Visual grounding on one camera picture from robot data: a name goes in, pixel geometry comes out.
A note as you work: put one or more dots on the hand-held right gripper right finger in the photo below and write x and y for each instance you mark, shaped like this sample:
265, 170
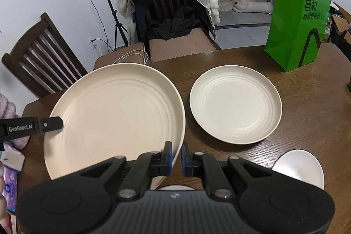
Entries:
183, 157

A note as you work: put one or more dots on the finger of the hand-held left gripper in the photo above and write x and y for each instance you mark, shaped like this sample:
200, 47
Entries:
52, 123

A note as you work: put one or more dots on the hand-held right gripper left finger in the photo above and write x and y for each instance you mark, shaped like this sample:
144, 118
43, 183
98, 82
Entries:
171, 158

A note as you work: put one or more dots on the white bowl with black rim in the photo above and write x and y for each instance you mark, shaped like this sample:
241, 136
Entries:
175, 187
299, 168

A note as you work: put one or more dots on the cream plate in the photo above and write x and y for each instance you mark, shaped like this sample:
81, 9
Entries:
115, 113
235, 105

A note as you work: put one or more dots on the purple textured vase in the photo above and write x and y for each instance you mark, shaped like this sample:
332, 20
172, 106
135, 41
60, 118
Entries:
11, 113

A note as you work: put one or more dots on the flat purple tissue pack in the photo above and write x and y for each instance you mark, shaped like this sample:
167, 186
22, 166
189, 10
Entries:
9, 190

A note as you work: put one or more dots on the dark wooden chair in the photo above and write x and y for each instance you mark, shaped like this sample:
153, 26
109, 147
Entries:
26, 40

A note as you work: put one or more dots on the wooden chair with cushion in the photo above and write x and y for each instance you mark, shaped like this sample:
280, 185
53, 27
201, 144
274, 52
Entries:
178, 47

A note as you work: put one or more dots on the studio light on tripod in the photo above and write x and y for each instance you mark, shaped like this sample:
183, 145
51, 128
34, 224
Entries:
116, 14

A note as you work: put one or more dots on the white plush toy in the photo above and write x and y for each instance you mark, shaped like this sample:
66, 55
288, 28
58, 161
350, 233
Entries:
255, 6

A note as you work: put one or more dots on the green paper bag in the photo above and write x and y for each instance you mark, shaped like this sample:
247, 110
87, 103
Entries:
293, 31

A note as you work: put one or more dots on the brown cardboard box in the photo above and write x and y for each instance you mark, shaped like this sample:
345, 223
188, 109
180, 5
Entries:
341, 28

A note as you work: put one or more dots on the white wall socket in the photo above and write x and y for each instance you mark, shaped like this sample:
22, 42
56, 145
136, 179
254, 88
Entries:
95, 45

